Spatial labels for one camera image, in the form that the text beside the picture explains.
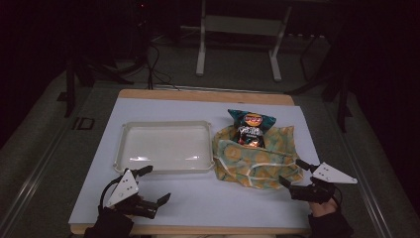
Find white table mat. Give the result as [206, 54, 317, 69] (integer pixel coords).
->
[67, 97, 321, 230]

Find person's left dark sleeve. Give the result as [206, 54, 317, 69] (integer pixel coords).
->
[83, 206, 135, 238]

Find person's right dark sleeve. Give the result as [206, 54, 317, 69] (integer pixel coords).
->
[307, 211, 355, 238]

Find white metal stand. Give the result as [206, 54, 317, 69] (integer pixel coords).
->
[195, 0, 293, 83]

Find person's dark sleeve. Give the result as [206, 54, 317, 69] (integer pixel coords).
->
[307, 211, 355, 238]
[83, 206, 135, 238]

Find yellow patterned cloth bag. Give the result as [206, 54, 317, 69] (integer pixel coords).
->
[211, 124, 305, 190]

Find person's right hand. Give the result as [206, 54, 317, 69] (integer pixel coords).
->
[307, 197, 340, 218]

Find dark blue chip bag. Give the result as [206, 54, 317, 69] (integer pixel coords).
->
[227, 108, 277, 150]

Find white plastic tray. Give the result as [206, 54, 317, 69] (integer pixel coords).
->
[112, 120, 216, 176]

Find black floor cables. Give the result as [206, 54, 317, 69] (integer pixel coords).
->
[144, 39, 181, 91]

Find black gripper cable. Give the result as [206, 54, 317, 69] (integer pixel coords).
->
[98, 176, 126, 214]

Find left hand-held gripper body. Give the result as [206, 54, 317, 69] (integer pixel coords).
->
[106, 168, 160, 220]

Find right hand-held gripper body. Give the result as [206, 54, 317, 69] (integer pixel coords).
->
[289, 161, 359, 205]

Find black tripod stand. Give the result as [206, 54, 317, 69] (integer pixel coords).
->
[286, 33, 354, 134]

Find wooden table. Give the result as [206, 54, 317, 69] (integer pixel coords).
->
[69, 88, 313, 236]

